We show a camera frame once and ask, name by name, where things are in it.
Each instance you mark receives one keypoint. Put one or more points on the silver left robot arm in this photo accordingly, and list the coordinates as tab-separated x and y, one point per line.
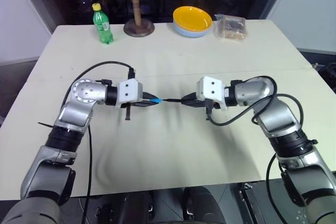
78	95

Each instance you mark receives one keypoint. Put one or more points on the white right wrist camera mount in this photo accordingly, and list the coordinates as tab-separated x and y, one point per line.
211	87

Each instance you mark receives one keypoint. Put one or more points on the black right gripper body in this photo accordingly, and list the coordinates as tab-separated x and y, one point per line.
198	98

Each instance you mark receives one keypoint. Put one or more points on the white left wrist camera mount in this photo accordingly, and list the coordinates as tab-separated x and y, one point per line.
130	90

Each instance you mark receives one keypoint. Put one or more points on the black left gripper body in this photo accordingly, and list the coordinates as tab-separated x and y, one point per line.
128	112

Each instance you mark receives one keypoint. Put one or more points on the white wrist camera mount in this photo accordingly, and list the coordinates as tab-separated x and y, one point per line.
130	90
211	87

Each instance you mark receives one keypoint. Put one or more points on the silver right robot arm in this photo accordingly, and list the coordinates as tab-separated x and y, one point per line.
275	116

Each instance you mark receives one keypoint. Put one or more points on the blue marker cap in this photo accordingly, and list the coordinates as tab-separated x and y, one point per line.
155	100

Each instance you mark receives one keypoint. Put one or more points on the black bag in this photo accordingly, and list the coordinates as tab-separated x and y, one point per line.
326	75

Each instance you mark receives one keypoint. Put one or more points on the wooden mushroom-shaped stand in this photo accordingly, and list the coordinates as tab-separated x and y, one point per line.
136	11

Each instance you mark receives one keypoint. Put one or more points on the light blue bowl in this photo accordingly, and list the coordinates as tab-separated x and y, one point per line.
193	33

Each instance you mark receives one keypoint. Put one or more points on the yellow bowl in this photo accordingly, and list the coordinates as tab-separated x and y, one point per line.
193	18

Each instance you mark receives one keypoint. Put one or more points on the clear plastic snack bag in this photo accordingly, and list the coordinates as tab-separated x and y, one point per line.
231	27

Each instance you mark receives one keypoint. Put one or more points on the green bottle with yellow cap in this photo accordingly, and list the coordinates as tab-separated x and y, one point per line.
103	27

